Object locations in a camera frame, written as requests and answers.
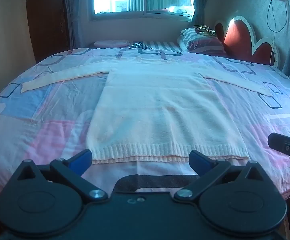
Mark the grey curtain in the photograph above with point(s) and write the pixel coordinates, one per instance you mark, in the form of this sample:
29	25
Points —
199	1
72	12

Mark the pink and blue patterned bedspread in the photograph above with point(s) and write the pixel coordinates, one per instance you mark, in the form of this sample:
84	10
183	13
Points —
40	110

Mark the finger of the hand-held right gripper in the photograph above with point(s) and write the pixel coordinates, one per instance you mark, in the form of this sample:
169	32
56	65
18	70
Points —
282	145

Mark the pink pillow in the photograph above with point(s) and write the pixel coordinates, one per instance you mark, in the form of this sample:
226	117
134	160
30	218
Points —
111	43

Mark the red heart-shaped headboard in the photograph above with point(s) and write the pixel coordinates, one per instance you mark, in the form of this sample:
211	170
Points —
244	40

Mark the white knitted sweater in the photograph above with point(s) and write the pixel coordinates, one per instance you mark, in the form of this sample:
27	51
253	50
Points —
157	112

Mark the gold patterned item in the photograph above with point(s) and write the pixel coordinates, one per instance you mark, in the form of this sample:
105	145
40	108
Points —
206	30

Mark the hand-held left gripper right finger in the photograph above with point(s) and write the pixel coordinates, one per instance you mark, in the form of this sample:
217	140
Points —
199	160

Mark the brown wooden wardrobe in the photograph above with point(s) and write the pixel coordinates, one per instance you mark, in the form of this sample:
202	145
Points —
46	20

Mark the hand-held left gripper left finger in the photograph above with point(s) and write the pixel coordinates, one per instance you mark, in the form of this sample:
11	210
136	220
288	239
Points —
81	159

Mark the black and white striped cloth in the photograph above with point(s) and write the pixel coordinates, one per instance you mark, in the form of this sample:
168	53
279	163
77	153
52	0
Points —
140	46

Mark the striped bed sheet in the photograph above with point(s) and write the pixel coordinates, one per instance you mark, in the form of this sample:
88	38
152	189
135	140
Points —
165	45

